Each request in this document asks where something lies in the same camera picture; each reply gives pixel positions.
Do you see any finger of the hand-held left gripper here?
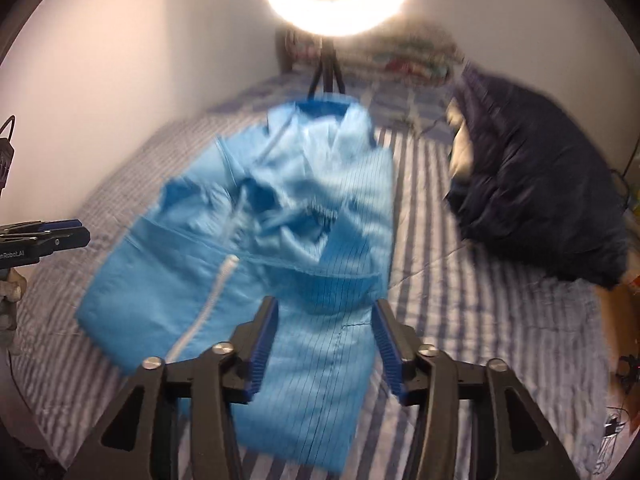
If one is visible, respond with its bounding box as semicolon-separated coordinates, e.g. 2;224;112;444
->
0;218;84;237
0;227;92;257

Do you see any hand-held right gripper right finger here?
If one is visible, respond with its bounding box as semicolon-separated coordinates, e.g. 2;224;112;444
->
372;299;577;480

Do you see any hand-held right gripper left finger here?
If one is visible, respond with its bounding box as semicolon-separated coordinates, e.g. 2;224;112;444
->
75;296;280;480

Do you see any blue work coat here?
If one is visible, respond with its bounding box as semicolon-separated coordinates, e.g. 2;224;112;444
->
75;99;397;474

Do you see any person's left hand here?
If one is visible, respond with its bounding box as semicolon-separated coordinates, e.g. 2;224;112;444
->
0;267;27;347

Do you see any striped bed sheet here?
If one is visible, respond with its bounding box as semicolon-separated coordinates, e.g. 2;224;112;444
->
10;67;617;480

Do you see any dark hanging object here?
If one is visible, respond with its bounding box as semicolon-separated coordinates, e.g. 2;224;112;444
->
0;115;19;197

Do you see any navy puffer jacket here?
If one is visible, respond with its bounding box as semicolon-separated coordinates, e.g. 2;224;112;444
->
442;59;632;289

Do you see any brown cardboard box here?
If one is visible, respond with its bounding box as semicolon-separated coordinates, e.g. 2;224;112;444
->
597;280;640;397

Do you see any floral blanket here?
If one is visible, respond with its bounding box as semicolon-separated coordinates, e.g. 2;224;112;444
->
295;17;467;87

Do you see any black light tripod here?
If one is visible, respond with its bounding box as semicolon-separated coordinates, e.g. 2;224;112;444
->
307;35;347;99

